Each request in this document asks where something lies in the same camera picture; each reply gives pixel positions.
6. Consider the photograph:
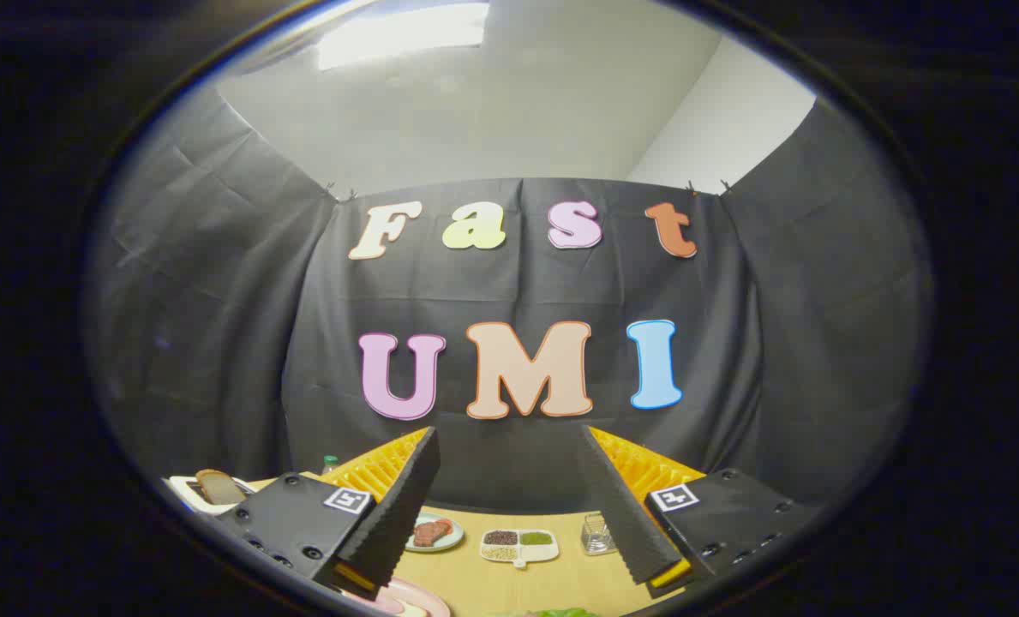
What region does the black backdrop cloth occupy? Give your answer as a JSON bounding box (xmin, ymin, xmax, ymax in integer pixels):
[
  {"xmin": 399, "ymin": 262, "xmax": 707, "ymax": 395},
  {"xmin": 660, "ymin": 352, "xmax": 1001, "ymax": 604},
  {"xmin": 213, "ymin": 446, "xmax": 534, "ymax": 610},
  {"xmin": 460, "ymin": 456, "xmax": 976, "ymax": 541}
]
[{"xmin": 85, "ymin": 86, "xmax": 934, "ymax": 515}]

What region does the white bread slice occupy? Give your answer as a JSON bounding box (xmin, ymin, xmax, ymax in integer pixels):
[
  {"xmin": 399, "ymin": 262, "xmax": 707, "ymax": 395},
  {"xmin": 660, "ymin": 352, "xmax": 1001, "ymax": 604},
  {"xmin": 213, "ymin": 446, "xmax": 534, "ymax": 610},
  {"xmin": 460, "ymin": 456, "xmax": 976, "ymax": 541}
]
[{"xmin": 196, "ymin": 469, "xmax": 247, "ymax": 505}]

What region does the white divided seasoning dish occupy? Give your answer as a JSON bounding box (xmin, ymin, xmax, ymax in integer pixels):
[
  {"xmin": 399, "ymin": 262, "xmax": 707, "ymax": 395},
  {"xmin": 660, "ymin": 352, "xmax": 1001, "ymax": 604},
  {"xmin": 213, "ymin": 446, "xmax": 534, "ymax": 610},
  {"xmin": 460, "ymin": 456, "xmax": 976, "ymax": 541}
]
[{"xmin": 480, "ymin": 529, "xmax": 560, "ymax": 569}]

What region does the light blue plate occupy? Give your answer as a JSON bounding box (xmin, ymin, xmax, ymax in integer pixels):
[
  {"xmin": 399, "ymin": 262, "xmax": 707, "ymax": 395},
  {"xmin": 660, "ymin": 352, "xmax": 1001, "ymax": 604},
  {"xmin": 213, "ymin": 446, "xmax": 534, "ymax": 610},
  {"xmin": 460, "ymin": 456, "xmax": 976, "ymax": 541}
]
[{"xmin": 405, "ymin": 512, "xmax": 465, "ymax": 553}]

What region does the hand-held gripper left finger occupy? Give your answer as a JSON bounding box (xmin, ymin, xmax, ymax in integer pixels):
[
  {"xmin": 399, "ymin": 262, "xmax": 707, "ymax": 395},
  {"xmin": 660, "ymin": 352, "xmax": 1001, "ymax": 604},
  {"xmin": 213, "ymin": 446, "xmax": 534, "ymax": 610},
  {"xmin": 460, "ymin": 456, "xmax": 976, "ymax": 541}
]
[{"xmin": 218, "ymin": 426, "xmax": 441, "ymax": 601}]

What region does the ceiling light panel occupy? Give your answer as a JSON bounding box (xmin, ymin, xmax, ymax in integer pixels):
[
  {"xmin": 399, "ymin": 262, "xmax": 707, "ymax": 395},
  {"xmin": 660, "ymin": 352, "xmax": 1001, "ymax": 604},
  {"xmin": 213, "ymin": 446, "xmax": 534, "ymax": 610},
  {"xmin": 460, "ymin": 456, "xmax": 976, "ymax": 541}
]
[{"xmin": 316, "ymin": 3, "xmax": 491, "ymax": 71}]

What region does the clear glass toothpick holder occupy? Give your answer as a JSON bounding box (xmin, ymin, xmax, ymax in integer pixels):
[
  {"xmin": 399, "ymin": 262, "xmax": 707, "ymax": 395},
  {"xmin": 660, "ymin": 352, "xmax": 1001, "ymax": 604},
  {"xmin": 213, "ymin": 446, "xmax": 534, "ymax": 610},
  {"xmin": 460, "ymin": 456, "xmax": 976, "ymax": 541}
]
[{"xmin": 581, "ymin": 512, "xmax": 617, "ymax": 556}]

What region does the pink plate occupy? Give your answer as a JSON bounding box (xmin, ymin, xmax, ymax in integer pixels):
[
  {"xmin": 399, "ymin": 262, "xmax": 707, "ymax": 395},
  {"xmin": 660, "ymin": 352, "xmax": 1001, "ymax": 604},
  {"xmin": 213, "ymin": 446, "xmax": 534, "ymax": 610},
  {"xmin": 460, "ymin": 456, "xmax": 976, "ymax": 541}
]
[{"xmin": 351, "ymin": 576, "xmax": 452, "ymax": 617}]

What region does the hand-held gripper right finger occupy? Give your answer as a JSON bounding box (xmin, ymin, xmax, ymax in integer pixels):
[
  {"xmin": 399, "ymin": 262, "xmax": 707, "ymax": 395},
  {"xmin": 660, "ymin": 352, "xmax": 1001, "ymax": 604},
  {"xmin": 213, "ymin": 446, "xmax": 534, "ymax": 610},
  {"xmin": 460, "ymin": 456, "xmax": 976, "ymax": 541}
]
[{"xmin": 579, "ymin": 424, "xmax": 823, "ymax": 599}]

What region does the white toaster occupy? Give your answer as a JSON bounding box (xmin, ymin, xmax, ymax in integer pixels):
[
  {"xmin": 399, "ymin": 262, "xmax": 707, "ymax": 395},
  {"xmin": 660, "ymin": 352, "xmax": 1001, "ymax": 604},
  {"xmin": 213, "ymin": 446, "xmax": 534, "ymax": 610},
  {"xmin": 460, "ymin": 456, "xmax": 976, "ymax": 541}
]
[{"xmin": 166, "ymin": 474, "xmax": 257, "ymax": 515}]

